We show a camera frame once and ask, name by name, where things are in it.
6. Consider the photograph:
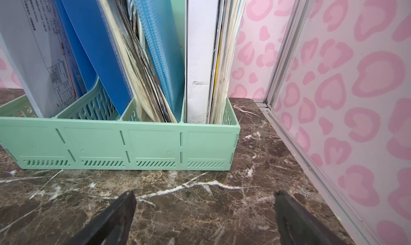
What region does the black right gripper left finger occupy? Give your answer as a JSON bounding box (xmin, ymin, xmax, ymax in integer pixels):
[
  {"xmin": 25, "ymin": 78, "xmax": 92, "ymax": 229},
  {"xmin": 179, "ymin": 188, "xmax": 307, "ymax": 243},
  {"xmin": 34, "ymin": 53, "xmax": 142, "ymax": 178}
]
[{"xmin": 66, "ymin": 190, "xmax": 137, "ymax": 245}]

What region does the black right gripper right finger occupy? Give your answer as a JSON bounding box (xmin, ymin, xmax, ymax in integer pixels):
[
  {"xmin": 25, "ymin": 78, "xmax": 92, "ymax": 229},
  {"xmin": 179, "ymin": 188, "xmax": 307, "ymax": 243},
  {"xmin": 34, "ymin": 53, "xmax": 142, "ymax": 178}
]
[{"xmin": 274, "ymin": 190, "xmax": 345, "ymax": 245}]

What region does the mint green file organizer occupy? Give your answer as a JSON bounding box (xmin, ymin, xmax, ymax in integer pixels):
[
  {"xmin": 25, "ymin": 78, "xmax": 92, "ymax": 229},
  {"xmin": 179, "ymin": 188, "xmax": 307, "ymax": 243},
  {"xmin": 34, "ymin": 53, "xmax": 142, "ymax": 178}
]
[{"xmin": 1, "ymin": 81, "xmax": 240, "ymax": 171}]

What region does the blue plastic folder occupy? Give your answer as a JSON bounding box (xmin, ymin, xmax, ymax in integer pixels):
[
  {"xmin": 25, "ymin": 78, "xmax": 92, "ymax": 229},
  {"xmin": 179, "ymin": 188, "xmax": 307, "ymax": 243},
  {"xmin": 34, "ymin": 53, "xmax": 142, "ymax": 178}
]
[{"xmin": 55, "ymin": 0, "xmax": 132, "ymax": 114}]

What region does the stack of magazines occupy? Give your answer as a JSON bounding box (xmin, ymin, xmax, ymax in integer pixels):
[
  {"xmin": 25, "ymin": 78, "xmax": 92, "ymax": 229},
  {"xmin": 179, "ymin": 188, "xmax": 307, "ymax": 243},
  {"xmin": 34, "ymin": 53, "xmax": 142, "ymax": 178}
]
[{"xmin": 97, "ymin": 0, "xmax": 177, "ymax": 123}]

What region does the light blue translucent folder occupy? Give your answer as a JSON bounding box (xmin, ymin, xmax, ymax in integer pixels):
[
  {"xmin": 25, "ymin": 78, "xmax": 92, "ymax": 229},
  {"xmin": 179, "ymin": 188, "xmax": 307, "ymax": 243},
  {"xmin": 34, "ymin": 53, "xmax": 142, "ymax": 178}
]
[{"xmin": 134, "ymin": 0, "xmax": 185, "ymax": 122}]

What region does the white printed paper document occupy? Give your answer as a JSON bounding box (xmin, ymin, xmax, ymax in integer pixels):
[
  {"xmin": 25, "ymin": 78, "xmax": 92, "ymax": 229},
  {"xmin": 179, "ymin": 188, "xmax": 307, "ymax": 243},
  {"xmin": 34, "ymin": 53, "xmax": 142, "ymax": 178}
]
[{"xmin": 1, "ymin": 0, "xmax": 86, "ymax": 118}]

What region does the thin booklets right compartment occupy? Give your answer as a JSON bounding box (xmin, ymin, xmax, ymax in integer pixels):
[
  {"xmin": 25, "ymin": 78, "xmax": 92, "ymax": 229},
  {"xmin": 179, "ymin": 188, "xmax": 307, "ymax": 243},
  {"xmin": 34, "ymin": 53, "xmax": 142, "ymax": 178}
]
[{"xmin": 208, "ymin": 0, "xmax": 247, "ymax": 125}]

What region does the white thick book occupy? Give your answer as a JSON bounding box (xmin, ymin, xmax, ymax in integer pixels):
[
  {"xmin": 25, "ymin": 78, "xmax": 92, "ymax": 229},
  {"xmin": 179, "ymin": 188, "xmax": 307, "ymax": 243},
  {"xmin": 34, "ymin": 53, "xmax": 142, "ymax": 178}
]
[{"xmin": 186, "ymin": 0, "xmax": 219, "ymax": 124}]

